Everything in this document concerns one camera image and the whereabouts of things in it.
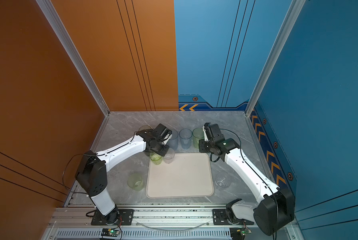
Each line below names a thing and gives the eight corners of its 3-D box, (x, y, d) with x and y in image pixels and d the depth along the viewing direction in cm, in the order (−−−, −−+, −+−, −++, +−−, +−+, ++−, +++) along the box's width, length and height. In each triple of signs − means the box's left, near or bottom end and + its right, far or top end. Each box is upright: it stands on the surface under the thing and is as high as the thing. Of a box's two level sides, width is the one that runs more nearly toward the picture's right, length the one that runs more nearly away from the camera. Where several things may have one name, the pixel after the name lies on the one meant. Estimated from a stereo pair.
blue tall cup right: (179, 149, 100) (179, 137, 90) (179, 140, 105) (179, 128, 95) (191, 149, 100) (192, 137, 90) (191, 140, 105) (192, 128, 95)
